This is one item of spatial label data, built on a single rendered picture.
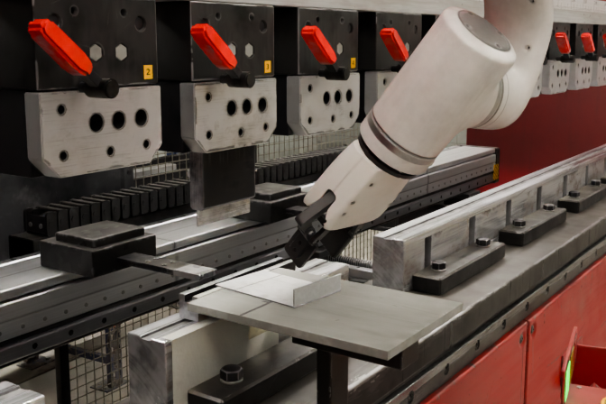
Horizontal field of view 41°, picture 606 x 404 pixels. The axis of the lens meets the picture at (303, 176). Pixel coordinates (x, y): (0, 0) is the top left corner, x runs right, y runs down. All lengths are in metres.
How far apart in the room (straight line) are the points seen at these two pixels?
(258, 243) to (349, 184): 0.65
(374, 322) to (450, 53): 0.30
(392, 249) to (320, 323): 0.52
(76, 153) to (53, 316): 0.43
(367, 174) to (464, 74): 0.15
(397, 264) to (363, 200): 0.54
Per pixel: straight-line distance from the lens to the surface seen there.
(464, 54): 0.76
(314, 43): 1.02
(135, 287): 1.26
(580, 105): 3.03
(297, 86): 1.05
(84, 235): 1.15
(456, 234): 1.58
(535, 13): 0.85
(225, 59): 0.87
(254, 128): 0.97
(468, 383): 1.40
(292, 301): 0.95
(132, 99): 0.82
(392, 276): 1.39
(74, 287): 1.17
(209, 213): 0.99
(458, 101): 0.79
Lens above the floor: 1.30
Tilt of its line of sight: 10 degrees down
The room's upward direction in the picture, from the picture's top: straight up
